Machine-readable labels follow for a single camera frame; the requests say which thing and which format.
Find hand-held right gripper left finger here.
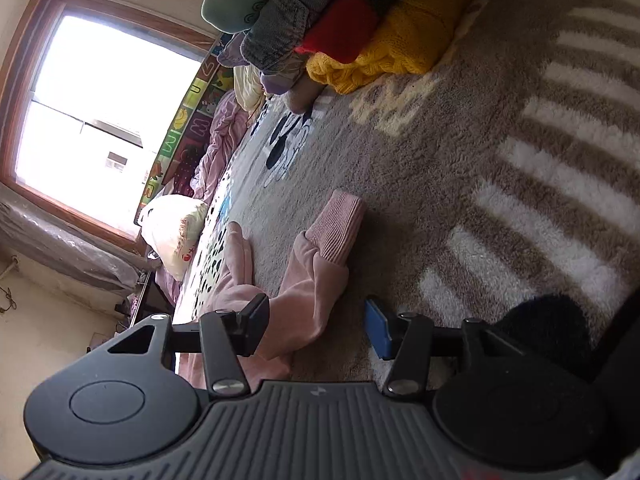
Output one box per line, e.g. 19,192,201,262
102,294,271,401

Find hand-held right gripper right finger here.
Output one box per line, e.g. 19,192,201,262
364,299,528,397

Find pink pants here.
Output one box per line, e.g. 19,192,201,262
175,190,368,393

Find dark wooden furniture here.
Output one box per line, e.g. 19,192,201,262
127,270,176,331

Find white plastic bag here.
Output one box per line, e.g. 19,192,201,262
137,194,210,283

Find dark cloth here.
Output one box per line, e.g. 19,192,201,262
492,292,640,478

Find pink quilt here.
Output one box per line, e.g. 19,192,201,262
152,89,252,306

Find clear plastic sheet cover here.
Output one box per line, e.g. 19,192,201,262
0,185,151,296

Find colourful alphabet foam mat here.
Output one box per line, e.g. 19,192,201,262
134,42,236,226

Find cream quilt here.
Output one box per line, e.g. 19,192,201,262
232,62,268,121

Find taupe garment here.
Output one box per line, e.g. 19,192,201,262
286,77,326,115

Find lilac flower-patch garment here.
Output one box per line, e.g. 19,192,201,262
216,30,306,96

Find wooden-framed window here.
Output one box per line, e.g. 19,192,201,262
0,0,216,251

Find yellow knit sweater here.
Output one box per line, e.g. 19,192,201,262
306,0,481,95

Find blue denim jeans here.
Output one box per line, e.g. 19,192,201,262
241,0,373,73

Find red garment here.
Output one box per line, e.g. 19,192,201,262
294,0,378,65

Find black wall cable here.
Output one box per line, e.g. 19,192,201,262
0,255,21,313

